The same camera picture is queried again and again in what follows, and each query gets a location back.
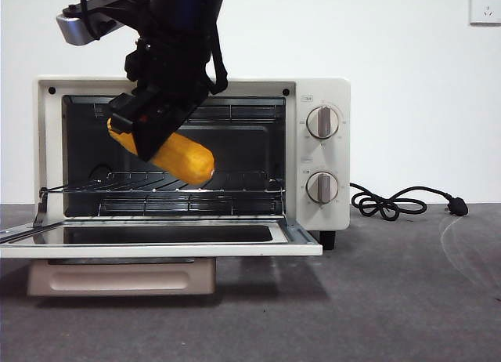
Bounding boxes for yellow corn cob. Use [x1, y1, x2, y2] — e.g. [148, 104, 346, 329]
[106, 118, 216, 186]

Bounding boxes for glass oven door with handle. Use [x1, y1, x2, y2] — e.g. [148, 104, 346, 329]
[0, 216, 324, 299]

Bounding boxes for cream oven knob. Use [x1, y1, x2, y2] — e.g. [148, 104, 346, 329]
[305, 172, 339, 205]
[305, 105, 341, 139]

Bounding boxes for cream Toshiba toaster oven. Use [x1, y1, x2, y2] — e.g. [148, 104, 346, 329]
[37, 74, 351, 250]

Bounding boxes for metal wire oven rack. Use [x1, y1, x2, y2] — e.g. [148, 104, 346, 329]
[41, 172, 287, 194]

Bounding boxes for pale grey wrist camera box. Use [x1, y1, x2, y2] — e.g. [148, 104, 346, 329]
[55, 12, 121, 46]

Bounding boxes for black camera cable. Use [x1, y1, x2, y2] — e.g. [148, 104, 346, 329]
[79, 0, 99, 40]

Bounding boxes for black power cable with plug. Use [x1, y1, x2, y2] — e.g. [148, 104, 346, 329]
[349, 181, 470, 222]

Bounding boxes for white wall socket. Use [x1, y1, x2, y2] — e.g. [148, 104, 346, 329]
[469, 0, 501, 26]

